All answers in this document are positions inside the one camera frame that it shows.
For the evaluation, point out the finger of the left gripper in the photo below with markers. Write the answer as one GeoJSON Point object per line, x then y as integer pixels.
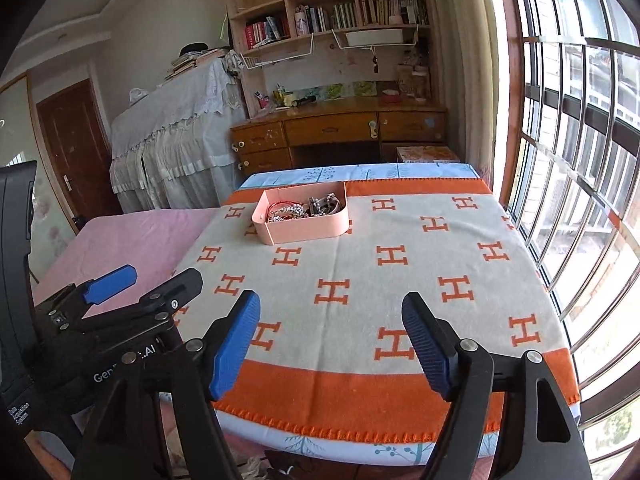
{"type": "Point", "coordinates": [167, 298]}
{"type": "Point", "coordinates": [109, 285]}

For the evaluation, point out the white wire shelf basket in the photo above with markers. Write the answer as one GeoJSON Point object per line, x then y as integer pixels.
{"type": "Point", "coordinates": [298, 49]}

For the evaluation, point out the pink jewelry tray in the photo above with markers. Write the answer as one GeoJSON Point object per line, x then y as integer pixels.
{"type": "Point", "coordinates": [310, 228]}

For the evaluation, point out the silver rhinestone hair comb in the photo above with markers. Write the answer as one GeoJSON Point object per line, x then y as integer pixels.
{"type": "Point", "coordinates": [285, 211]}

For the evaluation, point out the window metal grille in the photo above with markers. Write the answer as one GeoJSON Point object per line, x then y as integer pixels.
{"type": "Point", "coordinates": [575, 200]}

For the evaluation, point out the wooden bookshelf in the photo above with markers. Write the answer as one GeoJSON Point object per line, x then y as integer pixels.
{"type": "Point", "coordinates": [357, 43]}

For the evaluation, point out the blue tree print sheet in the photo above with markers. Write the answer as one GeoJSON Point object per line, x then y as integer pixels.
{"type": "Point", "coordinates": [366, 172]}

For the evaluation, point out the orange H pattern blanket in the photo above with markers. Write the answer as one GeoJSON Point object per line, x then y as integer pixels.
{"type": "Point", "coordinates": [330, 360]}

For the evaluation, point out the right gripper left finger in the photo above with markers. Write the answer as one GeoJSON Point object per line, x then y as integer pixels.
{"type": "Point", "coordinates": [226, 344]}

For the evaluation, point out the brown wooden door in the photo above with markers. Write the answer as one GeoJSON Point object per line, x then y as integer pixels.
{"type": "Point", "coordinates": [80, 158]}

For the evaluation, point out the white lace covered furniture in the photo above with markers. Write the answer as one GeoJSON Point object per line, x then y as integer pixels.
{"type": "Point", "coordinates": [173, 148]}

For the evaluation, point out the stack of books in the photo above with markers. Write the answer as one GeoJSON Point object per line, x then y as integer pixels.
{"type": "Point", "coordinates": [430, 154]}

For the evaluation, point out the wooden desk with drawers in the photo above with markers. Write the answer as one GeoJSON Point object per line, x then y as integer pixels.
{"type": "Point", "coordinates": [348, 131]}

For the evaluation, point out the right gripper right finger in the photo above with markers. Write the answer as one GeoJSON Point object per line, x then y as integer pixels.
{"type": "Point", "coordinates": [436, 345]}

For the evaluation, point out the beige curtain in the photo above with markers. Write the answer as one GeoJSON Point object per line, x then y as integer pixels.
{"type": "Point", "coordinates": [471, 54]}

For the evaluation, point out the pink strap watch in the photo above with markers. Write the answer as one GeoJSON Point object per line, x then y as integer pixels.
{"type": "Point", "coordinates": [324, 206]}

